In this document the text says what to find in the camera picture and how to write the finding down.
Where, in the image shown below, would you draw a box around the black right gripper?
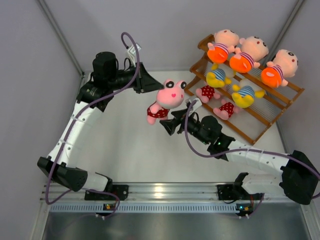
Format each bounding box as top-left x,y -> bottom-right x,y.
160,107 -> 210,145

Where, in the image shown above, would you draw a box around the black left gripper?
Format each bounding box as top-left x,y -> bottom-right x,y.
107,61 -> 163,94

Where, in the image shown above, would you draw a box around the pink pig doll back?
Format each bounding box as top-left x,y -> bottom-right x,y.
146,79 -> 187,125

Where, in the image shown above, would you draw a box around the pink pig doll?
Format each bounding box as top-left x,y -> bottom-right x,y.
146,79 -> 187,125
213,98 -> 242,121

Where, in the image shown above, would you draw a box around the pink pig doll facing up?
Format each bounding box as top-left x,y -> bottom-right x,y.
195,85 -> 221,104

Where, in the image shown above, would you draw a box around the pink pig doll front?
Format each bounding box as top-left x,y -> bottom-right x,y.
213,98 -> 242,121

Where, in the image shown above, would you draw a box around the yellow doll blue striped front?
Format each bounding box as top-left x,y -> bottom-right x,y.
206,63 -> 236,88

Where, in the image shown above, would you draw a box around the yellow doll blue striped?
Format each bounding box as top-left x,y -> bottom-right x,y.
206,63 -> 236,88
231,78 -> 266,109

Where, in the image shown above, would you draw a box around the large boy doll orange shorts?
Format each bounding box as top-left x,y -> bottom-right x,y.
207,29 -> 240,64

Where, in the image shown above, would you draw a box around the boy doll orange shorts front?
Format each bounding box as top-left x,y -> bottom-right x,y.
260,49 -> 299,88

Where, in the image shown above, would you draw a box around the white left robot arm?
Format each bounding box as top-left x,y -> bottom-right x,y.
37,51 -> 164,200

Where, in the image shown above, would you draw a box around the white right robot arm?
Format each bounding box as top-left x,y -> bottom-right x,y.
160,109 -> 320,205

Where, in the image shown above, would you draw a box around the brown wooden toy shelf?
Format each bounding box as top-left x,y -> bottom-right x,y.
185,34 -> 304,145

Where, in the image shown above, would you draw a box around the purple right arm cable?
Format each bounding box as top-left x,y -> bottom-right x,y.
184,101 -> 320,200

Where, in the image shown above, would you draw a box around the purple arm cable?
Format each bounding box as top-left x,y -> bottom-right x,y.
184,101 -> 320,200
44,31 -> 141,205

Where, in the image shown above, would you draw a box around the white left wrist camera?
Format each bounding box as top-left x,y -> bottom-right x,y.
127,45 -> 137,65

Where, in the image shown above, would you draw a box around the aluminium mounting rail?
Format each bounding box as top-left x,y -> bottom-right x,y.
39,181 -> 311,201

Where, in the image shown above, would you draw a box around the grey slotted cable duct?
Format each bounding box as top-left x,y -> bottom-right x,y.
49,202 -> 240,214

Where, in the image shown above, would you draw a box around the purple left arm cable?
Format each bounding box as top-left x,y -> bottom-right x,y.
44,31 -> 141,205

